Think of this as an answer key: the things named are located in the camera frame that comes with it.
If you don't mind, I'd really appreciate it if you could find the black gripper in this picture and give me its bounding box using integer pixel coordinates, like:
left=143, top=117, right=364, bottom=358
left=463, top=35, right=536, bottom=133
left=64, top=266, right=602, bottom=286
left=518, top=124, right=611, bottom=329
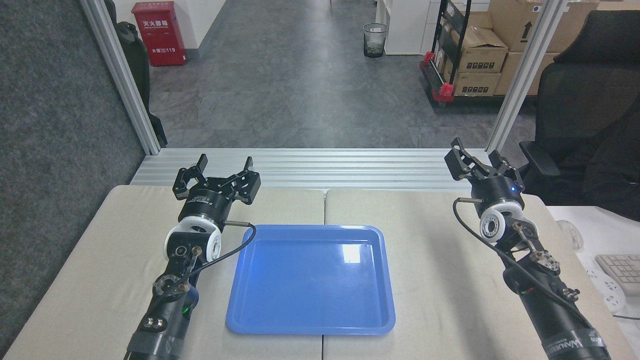
left=444, top=137, right=526, bottom=217
left=172, top=154, right=262, bottom=226

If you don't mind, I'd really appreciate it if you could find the blue plastic tray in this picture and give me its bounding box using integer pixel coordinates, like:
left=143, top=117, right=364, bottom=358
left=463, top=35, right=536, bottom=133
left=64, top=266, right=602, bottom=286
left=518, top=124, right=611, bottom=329
left=225, top=224, right=397, bottom=336

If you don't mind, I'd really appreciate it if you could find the flat cardboard box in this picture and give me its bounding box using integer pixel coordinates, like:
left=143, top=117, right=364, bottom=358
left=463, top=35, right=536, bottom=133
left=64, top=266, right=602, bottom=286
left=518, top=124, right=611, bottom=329
left=451, top=72, right=502, bottom=97

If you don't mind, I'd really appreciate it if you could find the plain cardboard box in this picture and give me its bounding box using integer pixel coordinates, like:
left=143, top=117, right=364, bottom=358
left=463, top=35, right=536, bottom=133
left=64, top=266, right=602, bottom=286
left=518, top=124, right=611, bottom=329
left=495, top=51, right=560, bottom=96

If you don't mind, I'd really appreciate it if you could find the black and red cart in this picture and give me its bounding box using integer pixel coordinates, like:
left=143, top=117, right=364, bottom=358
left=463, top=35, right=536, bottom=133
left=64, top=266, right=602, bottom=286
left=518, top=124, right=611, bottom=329
left=419, top=0, right=506, bottom=109

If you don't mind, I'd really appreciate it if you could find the black office chair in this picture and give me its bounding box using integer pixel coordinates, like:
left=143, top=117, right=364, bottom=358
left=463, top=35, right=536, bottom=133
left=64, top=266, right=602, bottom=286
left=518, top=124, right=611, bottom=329
left=519, top=10, right=640, bottom=221

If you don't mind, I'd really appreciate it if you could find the open cardboard box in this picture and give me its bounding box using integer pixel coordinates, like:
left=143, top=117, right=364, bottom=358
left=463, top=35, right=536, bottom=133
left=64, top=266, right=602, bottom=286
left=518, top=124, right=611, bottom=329
left=451, top=27, right=509, bottom=75

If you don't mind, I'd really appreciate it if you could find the white computer mouse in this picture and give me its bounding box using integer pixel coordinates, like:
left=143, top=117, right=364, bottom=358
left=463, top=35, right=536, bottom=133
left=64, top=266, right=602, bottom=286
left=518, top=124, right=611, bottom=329
left=556, top=220, right=585, bottom=251

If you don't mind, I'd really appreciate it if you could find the large cardboard box with arrow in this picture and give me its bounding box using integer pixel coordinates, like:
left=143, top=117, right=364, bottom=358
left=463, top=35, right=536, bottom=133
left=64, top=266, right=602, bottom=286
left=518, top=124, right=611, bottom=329
left=489, top=0, right=600, bottom=54

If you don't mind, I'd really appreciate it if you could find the white cabinet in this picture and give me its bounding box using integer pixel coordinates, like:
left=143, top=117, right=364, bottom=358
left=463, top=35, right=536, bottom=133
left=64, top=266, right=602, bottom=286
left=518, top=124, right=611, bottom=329
left=375, top=0, right=442, bottom=56

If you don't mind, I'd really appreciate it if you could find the red fire extinguisher box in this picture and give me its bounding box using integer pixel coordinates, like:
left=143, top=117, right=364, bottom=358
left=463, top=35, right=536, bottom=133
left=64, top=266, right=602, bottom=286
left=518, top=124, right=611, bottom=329
left=131, top=1, right=188, bottom=67

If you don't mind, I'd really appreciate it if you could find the black mesh trash bin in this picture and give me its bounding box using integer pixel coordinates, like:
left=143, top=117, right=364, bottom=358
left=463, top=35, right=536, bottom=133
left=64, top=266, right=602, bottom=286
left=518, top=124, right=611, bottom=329
left=363, top=23, right=389, bottom=59

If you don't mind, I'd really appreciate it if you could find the grey felt partition panel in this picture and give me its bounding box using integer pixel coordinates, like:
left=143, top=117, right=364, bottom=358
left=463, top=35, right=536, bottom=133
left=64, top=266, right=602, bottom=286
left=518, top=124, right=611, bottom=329
left=0, top=0, right=147, bottom=353

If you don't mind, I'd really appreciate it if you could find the white keyboard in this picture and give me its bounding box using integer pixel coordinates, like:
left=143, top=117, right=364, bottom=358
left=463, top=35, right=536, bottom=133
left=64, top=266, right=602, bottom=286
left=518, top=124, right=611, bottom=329
left=594, top=254, right=640, bottom=296

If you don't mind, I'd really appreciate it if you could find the white power strip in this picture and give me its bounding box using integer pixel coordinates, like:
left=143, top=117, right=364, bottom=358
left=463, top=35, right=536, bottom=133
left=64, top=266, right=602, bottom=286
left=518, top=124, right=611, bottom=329
left=585, top=267, right=627, bottom=314

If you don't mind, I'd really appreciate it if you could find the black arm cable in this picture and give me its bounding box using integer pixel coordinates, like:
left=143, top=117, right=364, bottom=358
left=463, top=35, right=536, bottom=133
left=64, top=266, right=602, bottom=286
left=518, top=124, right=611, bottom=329
left=167, top=219, right=257, bottom=293
left=453, top=197, right=593, bottom=328

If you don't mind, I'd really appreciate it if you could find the silver aluminium rail base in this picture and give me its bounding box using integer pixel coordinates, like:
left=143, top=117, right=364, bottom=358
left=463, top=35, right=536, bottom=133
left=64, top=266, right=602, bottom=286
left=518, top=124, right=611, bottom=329
left=130, top=148, right=493, bottom=192

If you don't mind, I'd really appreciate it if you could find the silver aluminium post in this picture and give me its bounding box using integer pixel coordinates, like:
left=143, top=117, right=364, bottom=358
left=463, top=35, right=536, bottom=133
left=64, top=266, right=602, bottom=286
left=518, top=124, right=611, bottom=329
left=80, top=0, right=162, bottom=156
left=486, top=0, right=570, bottom=154

